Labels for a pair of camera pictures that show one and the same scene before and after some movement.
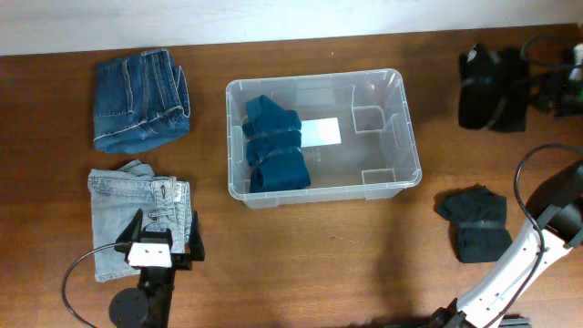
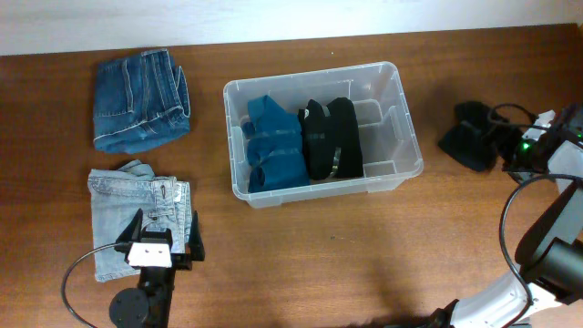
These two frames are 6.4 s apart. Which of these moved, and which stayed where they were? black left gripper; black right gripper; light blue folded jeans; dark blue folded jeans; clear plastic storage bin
Moved: black right gripper
Stayed: black left gripper; light blue folded jeans; clear plastic storage bin; dark blue folded jeans
